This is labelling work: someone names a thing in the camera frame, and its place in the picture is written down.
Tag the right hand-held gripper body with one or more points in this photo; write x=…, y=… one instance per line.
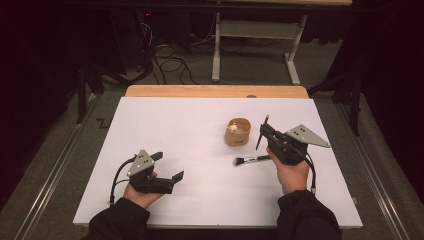
x=303, y=135

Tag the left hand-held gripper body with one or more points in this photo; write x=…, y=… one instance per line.
x=140, y=165

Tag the black pencil with orange tip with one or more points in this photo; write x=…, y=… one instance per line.
x=258, y=143

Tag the small wooden cup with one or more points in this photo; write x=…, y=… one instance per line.
x=237, y=138

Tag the black makeup brush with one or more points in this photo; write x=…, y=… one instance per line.
x=250, y=160

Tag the person's left hand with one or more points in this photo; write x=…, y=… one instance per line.
x=141, y=200

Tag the person's right hand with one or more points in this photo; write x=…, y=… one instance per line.
x=293, y=178

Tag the white table mat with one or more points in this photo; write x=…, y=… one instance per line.
x=166, y=126

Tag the black metal stand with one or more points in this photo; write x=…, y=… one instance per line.
x=81, y=96
x=356, y=103

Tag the small grey clip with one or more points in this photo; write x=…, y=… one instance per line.
x=355, y=200

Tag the black box with red light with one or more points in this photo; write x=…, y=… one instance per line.
x=146, y=20

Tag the metal floor rail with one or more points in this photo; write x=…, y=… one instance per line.
x=370, y=166
x=56, y=166

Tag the white metal desk frame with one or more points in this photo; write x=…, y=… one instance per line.
x=256, y=29

